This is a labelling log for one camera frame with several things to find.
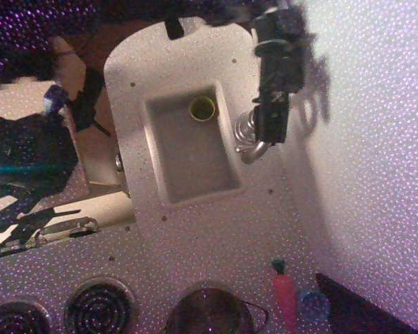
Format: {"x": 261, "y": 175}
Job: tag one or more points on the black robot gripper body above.
{"x": 281, "y": 47}

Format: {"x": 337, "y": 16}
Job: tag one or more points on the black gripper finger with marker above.
{"x": 271, "y": 117}

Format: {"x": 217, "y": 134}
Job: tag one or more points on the silver curved faucet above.
{"x": 249, "y": 149}

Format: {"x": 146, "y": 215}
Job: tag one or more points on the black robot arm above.
{"x": 28, "y": 27}

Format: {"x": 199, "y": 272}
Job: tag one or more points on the yellow green cup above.
{"x": 202, "y": 109}

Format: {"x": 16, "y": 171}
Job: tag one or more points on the grey toy sink basin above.
{"x": 192, "y": 160}

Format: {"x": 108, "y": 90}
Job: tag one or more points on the orange toy carrot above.
{"x": 285, "y": 294}

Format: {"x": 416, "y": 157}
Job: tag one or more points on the dark round pot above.
{"x": 213, "y": 310}

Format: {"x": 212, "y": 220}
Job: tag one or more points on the dark box corner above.
{"x": 350, "y": 313}

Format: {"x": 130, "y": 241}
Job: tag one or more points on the left black stove burner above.
{"x": 22, "y": 317}

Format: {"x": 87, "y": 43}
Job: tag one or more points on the silver cabinet door handle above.
{"x": 66, "y": 230}

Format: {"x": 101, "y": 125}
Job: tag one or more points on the black camera tripod stand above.
{"x": 38, "y": 157}

